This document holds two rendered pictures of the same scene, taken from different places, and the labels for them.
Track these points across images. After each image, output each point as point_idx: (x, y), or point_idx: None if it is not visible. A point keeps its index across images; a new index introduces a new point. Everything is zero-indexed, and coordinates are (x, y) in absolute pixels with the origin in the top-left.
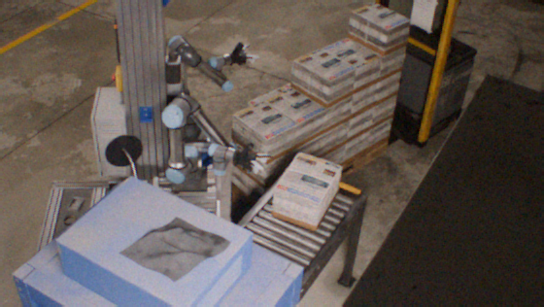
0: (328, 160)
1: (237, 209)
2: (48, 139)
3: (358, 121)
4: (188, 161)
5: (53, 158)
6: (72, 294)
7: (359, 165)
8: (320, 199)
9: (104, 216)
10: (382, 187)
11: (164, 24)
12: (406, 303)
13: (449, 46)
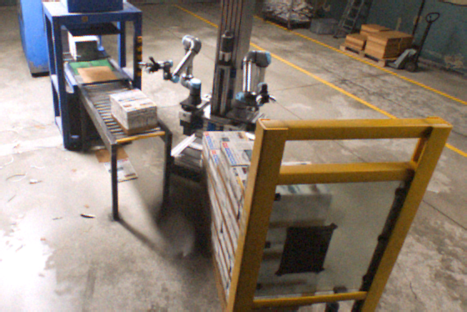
0: (213, 233)
1: None
2: (347, 158)
3: (226, 241)
4: (188, 81)
5: (323, 154)
6: None
7: (221, 303)
8: (112, 96)
9: None
10: (182, 304)
11: (238, 14)
12: None
13: (236, 286)
